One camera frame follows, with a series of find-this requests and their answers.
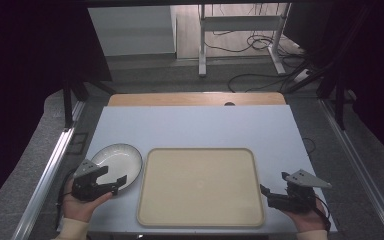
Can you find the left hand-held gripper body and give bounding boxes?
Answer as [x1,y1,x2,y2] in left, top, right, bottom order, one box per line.
[71,159,118,202]

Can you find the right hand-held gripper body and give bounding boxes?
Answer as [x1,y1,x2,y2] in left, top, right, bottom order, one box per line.
[266,168,333,215]

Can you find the white bowl with dark rim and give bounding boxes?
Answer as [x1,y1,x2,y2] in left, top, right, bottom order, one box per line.
[90,143,144,193]

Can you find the person's left hand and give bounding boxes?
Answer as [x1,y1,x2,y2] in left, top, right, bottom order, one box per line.
[61,179,114,223]

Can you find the person's right hand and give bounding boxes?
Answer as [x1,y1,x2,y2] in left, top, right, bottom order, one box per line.
[281,199,328,233]

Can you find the dark floor socket cover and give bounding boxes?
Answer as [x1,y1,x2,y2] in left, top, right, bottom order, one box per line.
[66,131,90,156]

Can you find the beige rectangular tray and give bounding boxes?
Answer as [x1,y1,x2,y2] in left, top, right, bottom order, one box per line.
[136,147,266,229]

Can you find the black metal stand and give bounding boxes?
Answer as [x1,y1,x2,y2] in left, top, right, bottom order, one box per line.
[281,4,373,132]
[61,78,118,130]

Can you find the white table board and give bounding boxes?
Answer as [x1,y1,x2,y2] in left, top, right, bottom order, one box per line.
[57,105,338,234]

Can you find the white power strip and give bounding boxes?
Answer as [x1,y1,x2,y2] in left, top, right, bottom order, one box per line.
[292,68,312,84]

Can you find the black curtain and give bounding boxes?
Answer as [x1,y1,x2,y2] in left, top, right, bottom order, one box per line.
[284,0,384,161]
[0,0,113,218]

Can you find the white cabinet panel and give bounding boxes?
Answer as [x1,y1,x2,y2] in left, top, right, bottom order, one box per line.
[87,5,178,58]

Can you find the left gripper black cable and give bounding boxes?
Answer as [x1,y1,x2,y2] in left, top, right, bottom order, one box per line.
[55,167,78,229]

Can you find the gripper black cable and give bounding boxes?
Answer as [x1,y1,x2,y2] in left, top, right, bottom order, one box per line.
[55,167,78,229]
[312,194,332,233]

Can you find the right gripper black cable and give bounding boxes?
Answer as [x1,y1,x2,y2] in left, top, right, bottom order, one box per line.
[312,194,332,233]

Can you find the thin black cable loop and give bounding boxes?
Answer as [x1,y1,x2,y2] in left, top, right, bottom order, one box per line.
[301,136,318,157]

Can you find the aluminium rail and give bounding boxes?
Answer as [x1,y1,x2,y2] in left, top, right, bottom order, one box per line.
[10,99,87,240]
[317,98,384,240]

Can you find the black floor cables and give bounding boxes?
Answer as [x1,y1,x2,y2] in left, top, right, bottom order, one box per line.
[203,31,314,94]

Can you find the white metal desk frame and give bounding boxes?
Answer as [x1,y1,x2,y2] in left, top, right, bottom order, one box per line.
[197,3,292,78]

